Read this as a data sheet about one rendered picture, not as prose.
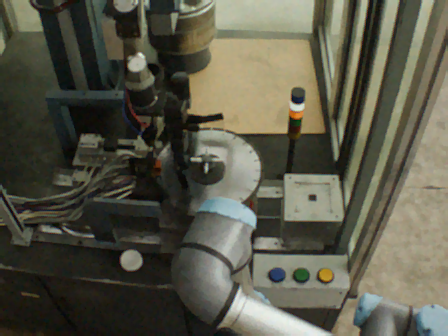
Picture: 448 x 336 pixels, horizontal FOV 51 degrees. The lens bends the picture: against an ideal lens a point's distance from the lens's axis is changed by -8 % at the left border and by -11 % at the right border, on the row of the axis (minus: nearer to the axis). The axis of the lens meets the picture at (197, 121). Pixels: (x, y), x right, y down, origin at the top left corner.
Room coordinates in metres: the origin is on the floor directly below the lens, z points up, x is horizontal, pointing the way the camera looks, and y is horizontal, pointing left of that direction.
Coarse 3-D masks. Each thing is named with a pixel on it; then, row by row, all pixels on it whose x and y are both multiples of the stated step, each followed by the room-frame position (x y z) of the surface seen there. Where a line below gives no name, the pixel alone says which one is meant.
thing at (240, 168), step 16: (192, 144) 1.12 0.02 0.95; (208, 144) 1.11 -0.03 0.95; (224, 144) 1.10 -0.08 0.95; (240, 144) 1.10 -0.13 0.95; (224, 160) 1.04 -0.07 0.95; (240, 160) 1.03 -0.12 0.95; (256, 160) 1.03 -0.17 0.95; (160, 176) 0.99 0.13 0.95; (176, 176) 0.99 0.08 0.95; (224, 176) 0.97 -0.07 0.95; (240, 176) 0.97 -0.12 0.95; (256, 176) 0.96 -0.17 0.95; (160, 192) 0.93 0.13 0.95; (176, 192) 0.93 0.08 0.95; (192, 192) 0.92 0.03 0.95; (208, 192) 0.92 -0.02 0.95; (224, 192) 0.91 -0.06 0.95; (240, 192) 0.91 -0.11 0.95; (192, 208) 0.86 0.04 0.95
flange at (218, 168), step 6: (198, 156) 1.05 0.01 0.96; (216, 156) 1.05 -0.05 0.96; (192, 162) 1.03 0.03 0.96; (198, 162) 1.03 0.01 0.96; (216, 162) 1.02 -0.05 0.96; (222, 162) 1.02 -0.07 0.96; (192, 168) 1.01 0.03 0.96; (198, 168) 1.00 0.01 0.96; (204, 168) 0.99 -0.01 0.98; (210, 168) 0.99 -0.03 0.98; (216, 168) 1.00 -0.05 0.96; (222, 168) 1.00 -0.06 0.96; (192, 174) 0.98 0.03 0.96; (198, 174) 0.98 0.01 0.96; (204, 174) 0.98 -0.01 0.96; (210, 174) 0.98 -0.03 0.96; (216, 174) 0.98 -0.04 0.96; (222, 174) 0.98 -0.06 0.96; (198, 180) 0.96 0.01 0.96; (204, 180) 0.96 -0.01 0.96; (210, 180) 0.96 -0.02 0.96; (216, 180) 0.96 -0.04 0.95
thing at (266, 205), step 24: (144, 48) 1.03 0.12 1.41; (144, 72) 1.02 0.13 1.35; (144, 96) 1.00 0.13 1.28; (144, 120) 1.00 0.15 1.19; (144, 168) 1.06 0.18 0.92; (48, 192) 1.10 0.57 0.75; (120, 192) 1.09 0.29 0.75; (144, 192) 0.99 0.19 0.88; (264, 192) 1.04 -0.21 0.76; (96, 216) 0.88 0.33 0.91; (120, 216) 0.98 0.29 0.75; (144, 216) 0.85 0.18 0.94; (168, 216) 0.91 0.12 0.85; (192, 216) 0.90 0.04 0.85; (264, 216) 0.94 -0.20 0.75; (48, 240) 0.89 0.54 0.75; (72, 240) 0.89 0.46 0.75; (96, 240) 0.88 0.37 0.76; (120, 240) 0.88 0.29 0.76; (144, 240) 0.88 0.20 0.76; (168, 240) 0.83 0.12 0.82; (264, 240) 0.84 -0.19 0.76
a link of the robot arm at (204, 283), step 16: (176, 256) 0.47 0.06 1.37; (192, 256) 0.45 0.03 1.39; (208, 256) 0.45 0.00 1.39; (176, 272) 0.43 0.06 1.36; (192, 272) 0.42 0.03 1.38; (208, 272) 0.42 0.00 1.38; (224, 272) 0.43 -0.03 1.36; (176, 288) 0.41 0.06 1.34; (192, 288) 0.40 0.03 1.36; (208, 288) 0.39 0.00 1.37; (224, 288) 0.39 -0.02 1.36; (240, 288) 0.40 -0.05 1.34; (192, 304) 0.38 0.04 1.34; (208, 304) 0.37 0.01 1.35; (224, 304) 0.37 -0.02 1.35; (240, 304) 0.37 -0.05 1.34; (256, 304) 0.37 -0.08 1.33; (208, 320) 0.35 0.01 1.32; (224, 320) 0.34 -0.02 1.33; (240, 320) 0.34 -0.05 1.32; (256, 320) 0.34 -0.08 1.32; (272, 320) 0.34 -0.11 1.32; (288, 320) 0.34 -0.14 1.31
